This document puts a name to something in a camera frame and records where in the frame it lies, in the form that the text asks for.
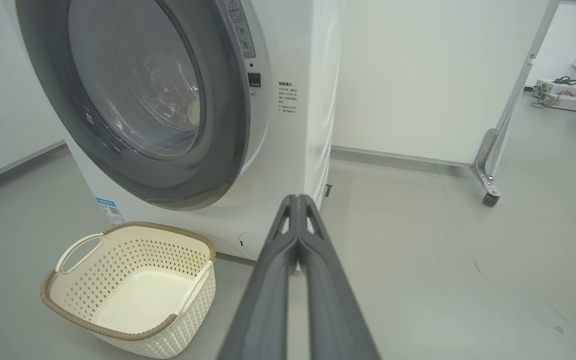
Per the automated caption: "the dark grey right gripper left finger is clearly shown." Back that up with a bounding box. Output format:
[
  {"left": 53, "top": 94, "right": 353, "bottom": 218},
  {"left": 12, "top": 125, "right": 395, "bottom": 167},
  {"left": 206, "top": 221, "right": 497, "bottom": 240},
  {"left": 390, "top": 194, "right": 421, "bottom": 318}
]
[{"left": 216, "top": 194, "right": 300, "bottom": 360}]

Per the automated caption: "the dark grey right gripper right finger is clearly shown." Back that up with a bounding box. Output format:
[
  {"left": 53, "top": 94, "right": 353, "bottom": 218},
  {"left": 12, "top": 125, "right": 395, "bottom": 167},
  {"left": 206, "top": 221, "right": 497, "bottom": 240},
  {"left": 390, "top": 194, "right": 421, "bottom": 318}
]
[{"left": 295, "top": 194, "right": 382, "bottom": 360}]

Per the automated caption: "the grey-rimmed glass washer door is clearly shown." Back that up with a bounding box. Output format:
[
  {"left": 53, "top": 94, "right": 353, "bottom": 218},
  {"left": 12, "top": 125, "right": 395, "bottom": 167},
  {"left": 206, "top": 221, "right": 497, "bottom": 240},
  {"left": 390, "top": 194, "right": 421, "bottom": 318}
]
[{"left": 15, "top": 0, "right": 252, "bottom": 211}]

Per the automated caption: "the cream perforated laundry basket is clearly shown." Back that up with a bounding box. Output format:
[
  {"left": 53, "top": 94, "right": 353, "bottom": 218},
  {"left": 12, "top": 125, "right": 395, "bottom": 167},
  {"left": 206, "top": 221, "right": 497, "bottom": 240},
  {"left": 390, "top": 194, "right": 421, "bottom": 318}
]
[{"left": 40, "top": 221, "right": 218, "bottom": 360}]

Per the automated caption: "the white front-load washing machine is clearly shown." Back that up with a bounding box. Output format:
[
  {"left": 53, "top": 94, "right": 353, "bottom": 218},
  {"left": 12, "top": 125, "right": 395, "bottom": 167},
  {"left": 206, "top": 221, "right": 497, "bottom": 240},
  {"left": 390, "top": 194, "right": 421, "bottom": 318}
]
[{"left": 0, "top": 0, "right": 347, "bottom": 262}]

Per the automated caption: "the blue energy label sticker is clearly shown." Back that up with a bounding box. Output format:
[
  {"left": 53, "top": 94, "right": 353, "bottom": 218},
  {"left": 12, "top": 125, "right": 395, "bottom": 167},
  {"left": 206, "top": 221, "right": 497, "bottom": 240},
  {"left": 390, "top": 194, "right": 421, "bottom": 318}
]
[{"left": 95, "top": 197, "right": 125, "bottom": 226}]

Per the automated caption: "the white partition panel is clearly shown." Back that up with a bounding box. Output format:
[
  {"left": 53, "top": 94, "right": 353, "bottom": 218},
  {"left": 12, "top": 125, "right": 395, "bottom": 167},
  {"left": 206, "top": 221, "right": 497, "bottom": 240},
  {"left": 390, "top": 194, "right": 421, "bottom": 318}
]
[{"left": 331, "top": 0, "right": 562, "bottom": 169}]

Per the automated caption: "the white equipment box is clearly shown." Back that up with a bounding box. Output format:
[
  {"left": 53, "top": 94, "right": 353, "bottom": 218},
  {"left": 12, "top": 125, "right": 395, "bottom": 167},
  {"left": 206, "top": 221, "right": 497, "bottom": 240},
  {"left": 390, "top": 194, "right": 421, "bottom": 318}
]
[
  {"left": 535, "top": 78, "right": 576, "bottom": 99},
  {"left": 532, "top": 91, "right": 576, "bottom": 113}
]

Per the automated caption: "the metal bracket with caster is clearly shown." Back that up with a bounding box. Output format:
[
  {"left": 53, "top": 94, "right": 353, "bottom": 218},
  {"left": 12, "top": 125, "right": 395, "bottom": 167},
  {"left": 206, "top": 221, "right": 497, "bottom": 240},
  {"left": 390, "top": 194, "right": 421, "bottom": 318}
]
[{"left": 470, "top": 128, "right": 503, "bottom": 208}]

